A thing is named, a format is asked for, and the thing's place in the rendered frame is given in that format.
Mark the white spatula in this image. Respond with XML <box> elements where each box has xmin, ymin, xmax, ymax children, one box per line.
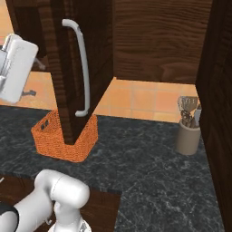
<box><xmin>193</xmin><ymin>103</ymin><xmax>203</xmax><ymax>128</ymax></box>

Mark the brown wooden wall cabinet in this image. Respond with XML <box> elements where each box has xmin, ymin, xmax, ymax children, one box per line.
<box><xmin>5</xmin><ymin>0</ymin><xmax>214</xmax><ymax>85</ymax></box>

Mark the metal slotted spatula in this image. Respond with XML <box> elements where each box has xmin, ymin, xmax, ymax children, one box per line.
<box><xmin>177</xmin><ymin>95</ymin><xmax>199</xmax><ymax>120</ymax></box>

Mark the dark wood cabinet door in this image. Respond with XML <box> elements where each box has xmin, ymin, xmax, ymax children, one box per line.
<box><xmin>37</xmin><ymin>0</ymin><xmax>115</xmax><ymax>146</ymax></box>
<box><xmin>195</xmin><ymin>0</ymin><xmax>232</xmax><ymax>232</ymax></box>

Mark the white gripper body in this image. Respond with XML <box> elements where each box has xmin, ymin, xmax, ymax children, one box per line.
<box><xmin>0</xmin><ymin>34</ymin><xmax>40</xmax><ymax>104</ymax></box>

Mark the white curved door handle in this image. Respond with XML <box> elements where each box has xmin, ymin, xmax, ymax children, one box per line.
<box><xmin>62</xmin><ymin>18</ymin><xmax>92</xmax><ymax>118</ymax></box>

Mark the brown wooden spoon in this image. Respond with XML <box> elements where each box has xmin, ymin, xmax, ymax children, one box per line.
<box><xmin>179</xmin><ymin>110</ymin><xmax>192</xmax><ymax>129</ymax></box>

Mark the orange woven basket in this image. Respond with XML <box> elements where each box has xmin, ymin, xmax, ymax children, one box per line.
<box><xmin>31</xmin><ymin>108</ymin><xmax>100</xmax><ymax>163</ymax></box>

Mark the dark wood base cabinet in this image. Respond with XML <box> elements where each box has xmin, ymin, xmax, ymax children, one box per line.
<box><xmin>0</xmin><ymin>174</ymin><xmax>122</xmax><ymax>232</ymax></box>

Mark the beige utensil holder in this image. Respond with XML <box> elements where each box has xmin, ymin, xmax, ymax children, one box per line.
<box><xmin>175</xmin><ymin>119</ymin><xmax>201</xmax><ymax>156</ymax></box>

